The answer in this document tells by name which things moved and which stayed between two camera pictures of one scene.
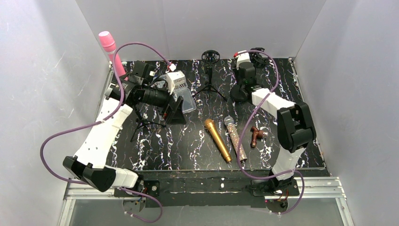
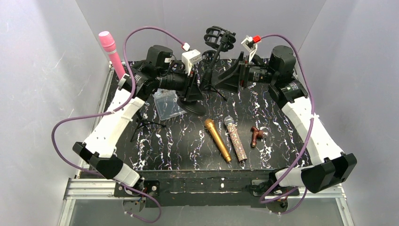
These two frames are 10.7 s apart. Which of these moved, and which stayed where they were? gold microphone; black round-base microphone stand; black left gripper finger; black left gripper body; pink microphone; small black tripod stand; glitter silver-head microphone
Moved: black left gripper body; black round-base microphone stand; black left gripper finger
Stayed: small black tripod stand; gold microphone; glitter silver-head microphone; pink microphone
